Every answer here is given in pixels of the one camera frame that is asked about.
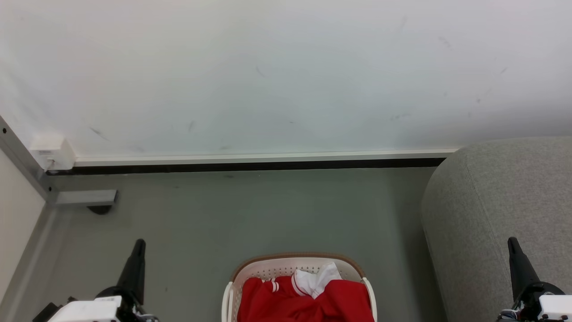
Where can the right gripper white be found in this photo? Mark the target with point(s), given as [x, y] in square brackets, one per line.
[547, 306]

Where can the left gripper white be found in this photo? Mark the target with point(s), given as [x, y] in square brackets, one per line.
[89, 309]

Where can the red garment with white stripes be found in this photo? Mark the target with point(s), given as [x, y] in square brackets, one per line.
[308, 306]

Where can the grey fabric sofa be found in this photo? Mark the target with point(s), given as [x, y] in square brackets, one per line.
[491, 201]

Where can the white laundry basket brown rim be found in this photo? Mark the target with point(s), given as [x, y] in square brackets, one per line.
[268, 268]

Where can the white and black baseboard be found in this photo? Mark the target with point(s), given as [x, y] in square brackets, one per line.
[250, 163]

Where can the black frame foot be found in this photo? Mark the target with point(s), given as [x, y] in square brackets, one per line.
[100, 209]

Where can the white wall socket box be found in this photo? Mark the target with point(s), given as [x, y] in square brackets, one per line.
[52, 153]

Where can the grey metal frame post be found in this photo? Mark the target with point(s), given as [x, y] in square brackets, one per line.
[27, 165]

